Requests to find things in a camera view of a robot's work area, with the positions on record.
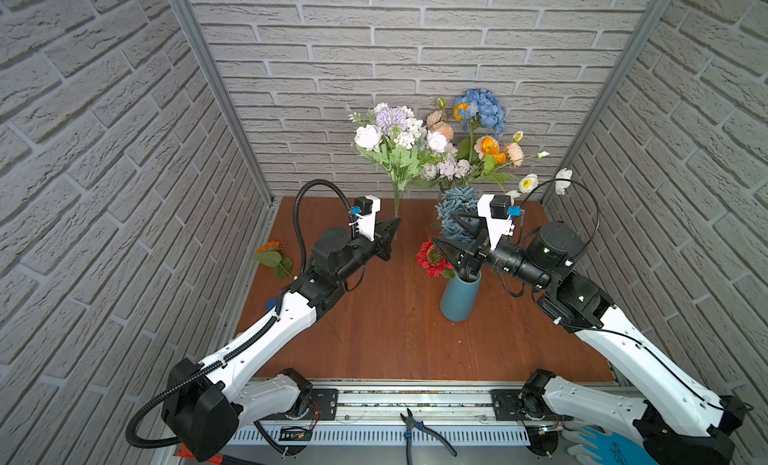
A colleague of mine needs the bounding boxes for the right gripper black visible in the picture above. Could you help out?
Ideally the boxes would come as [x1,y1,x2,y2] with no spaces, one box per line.
[439,214,554,298]

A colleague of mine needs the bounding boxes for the dusty blue hydrangea stem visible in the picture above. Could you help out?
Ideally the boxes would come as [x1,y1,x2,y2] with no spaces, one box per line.
[435,186,478,243]

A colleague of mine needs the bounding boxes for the red gerbera flower stem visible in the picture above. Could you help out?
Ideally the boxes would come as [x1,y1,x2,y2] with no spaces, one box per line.
[416,238,455,279]

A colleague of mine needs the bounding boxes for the teal ceramic vase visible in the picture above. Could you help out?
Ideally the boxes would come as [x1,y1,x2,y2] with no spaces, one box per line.
[440,274,482,322]

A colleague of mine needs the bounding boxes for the white lilac bouquet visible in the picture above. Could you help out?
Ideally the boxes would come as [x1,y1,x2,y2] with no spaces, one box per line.
[346,102,457,210]
[420,155,472,192]

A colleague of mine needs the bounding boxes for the white ranunculus flower stem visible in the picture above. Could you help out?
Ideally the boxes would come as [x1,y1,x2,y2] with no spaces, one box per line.
[485,147,574,202]

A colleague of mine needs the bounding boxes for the orange yellow flower stem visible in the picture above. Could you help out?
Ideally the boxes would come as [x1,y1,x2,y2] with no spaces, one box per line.
[453,100,507,164]

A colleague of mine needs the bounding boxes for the orange gerbera flower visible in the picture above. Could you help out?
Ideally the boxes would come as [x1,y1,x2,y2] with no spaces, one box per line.
[253,241,293,279]

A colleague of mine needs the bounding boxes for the blue hydrangea flower stem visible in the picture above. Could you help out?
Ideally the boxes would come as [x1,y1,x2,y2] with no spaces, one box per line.
[453,88,507,171]

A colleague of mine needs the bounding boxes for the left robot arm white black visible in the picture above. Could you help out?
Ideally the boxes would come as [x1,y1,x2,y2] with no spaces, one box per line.
[161,217,401,462]

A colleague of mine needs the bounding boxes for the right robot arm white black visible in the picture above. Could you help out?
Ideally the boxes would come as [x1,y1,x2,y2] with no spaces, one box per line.
[435,211,748,464]

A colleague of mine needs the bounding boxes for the blue grey work glove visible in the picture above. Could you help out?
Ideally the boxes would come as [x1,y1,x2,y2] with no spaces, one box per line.
[561,424,657,465]

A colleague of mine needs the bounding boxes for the red clamp tool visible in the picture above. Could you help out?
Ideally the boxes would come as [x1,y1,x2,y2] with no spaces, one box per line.
[177,452,262,465]

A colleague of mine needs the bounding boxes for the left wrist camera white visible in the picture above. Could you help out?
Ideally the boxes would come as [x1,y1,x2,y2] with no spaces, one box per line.
[349,195,381,242]

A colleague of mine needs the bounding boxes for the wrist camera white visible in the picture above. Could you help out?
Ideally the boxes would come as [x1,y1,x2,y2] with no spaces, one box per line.
[477,194,521,250]
[349,195,381,242]

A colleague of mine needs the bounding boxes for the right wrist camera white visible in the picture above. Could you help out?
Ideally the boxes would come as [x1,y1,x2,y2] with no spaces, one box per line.
[477,194,521,250]

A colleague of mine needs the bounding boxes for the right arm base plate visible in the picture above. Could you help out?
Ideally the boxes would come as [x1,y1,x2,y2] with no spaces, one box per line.
[490,389,557,422]

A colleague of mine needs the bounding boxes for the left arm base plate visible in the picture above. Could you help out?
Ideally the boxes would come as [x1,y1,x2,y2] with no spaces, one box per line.
[266,388,339,421]

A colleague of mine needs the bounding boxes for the aluminium mounting rail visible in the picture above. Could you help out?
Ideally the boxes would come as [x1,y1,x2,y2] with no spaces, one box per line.
[173,378,649,448]

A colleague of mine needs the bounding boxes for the blue handled pliers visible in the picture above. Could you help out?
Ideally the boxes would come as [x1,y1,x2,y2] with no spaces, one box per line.
[400,408,458,465]

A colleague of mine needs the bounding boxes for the black corrugated cable conduit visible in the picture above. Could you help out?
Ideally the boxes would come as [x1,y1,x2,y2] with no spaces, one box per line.
[124,178,352,457]

